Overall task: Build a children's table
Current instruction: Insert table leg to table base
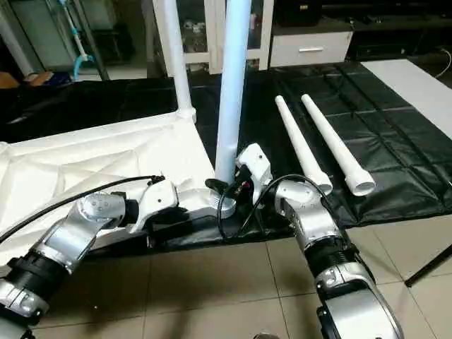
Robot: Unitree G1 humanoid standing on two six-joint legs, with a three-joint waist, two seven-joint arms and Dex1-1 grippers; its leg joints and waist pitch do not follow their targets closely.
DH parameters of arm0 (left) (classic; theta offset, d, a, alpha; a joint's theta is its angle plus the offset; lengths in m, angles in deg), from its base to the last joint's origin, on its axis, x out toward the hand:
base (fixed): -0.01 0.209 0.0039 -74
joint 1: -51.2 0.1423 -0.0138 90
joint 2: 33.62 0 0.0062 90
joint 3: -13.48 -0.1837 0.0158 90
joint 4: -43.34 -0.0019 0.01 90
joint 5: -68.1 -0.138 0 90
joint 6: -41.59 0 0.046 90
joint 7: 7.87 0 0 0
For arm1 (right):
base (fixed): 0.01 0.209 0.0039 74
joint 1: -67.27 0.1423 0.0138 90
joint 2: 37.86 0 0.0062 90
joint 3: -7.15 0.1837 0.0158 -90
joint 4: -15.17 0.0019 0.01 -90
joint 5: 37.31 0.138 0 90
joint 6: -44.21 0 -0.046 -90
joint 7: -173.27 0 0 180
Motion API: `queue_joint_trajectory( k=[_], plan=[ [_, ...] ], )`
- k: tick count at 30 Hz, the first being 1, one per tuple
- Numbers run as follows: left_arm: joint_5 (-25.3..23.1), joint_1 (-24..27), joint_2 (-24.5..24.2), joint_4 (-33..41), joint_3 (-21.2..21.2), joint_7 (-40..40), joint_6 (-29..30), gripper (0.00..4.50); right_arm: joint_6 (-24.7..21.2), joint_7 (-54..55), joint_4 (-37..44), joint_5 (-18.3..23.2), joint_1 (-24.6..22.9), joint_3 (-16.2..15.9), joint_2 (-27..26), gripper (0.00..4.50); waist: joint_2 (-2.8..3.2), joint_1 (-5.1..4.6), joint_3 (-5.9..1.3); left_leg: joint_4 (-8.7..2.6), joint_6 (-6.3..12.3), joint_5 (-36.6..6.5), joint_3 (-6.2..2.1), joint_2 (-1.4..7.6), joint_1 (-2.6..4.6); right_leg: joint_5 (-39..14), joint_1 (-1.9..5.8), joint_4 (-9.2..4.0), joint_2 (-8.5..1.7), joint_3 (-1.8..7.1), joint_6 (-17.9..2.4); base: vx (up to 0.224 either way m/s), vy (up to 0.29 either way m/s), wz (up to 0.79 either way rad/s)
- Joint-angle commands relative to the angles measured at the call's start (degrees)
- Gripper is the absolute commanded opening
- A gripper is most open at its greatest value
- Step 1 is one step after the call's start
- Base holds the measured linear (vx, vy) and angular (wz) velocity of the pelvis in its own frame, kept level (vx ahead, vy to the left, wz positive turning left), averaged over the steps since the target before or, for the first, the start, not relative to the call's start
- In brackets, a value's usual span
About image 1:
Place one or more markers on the white plastic table leg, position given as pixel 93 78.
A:
pixel 300 145
pixel 335 145
pixel 232 92
pixel 176 56

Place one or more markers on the white plastic table top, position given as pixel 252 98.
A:
pixel 85 169

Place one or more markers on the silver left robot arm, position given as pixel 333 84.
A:
pixel 70 240

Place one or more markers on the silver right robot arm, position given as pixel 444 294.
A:
pixel 318 233

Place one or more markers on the black work mat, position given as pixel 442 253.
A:
pixel 339 155

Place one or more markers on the white glass-door cabinet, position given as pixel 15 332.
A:
pixel 198 32

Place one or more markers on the white drawer unit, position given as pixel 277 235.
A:
pixel 311 46

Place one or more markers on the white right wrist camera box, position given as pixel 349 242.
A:
pixel 254 169

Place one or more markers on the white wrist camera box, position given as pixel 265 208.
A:
pixel 254 169
pixel 154 201

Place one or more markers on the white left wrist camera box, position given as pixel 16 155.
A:
pixel 154 201

